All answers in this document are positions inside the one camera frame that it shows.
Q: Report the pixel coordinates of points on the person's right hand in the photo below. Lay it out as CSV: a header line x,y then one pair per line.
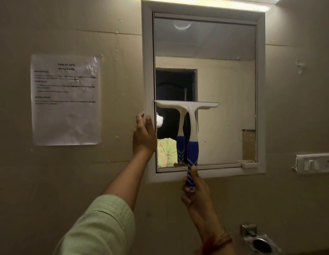
x,y
200,201

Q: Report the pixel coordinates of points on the person's left hand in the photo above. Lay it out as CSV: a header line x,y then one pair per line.
x,y
142,140

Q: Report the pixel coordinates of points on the person's right thumb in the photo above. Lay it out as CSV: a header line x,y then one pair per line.
x,y
195,175

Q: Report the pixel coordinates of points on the person's left fingers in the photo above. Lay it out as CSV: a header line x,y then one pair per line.
x,y
146,122

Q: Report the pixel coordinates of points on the white and blue squeegee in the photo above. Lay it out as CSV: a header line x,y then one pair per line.
x,y
192,146

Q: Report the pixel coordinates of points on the white framed mirror cabinet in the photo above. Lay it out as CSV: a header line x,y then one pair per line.
x,y
222,90

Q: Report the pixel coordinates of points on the person's right forearm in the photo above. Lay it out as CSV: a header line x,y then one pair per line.
x,y
220,248

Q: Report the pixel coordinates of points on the person's left forearm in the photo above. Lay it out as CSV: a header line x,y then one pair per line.
x,y
126,177

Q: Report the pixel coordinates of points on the red thread wrist band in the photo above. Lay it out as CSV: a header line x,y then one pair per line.
x,y
214,243

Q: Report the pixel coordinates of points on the white printed paper sheet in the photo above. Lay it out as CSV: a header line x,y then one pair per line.
x,y
65,100

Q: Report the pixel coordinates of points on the light green sleeve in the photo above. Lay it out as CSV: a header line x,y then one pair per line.
x,y
100,228

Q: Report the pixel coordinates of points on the white tube light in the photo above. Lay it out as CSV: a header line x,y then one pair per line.
x,y
214,3

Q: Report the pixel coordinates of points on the chrome wall soap holder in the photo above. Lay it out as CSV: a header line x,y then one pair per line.
x,y
260,243

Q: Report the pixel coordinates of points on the white wall switch plate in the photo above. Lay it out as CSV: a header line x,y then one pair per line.
x,y
314,163

